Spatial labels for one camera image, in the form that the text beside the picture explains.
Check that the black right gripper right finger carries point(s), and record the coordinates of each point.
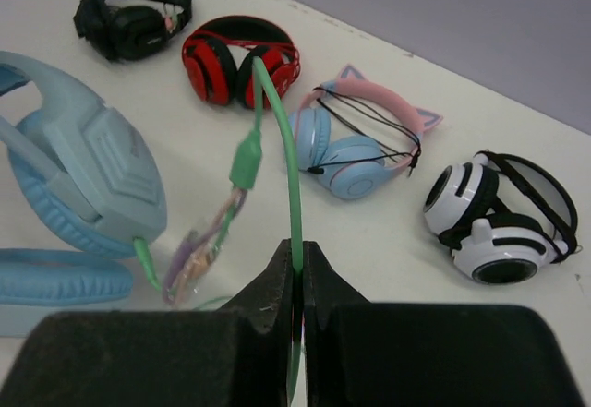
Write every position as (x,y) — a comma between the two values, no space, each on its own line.
(364,353)

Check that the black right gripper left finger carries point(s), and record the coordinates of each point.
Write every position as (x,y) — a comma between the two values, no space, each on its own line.
(236,355)

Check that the light blue headphones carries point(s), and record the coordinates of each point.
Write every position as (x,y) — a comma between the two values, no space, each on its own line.
(90,178)

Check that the white black headphones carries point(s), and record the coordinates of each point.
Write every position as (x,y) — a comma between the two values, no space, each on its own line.
(490,243)

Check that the pink blue cat-ear headphones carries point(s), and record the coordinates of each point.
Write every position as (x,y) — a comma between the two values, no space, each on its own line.
(344,159)

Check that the red black headphones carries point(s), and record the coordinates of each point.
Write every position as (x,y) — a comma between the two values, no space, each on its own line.
(218,57)

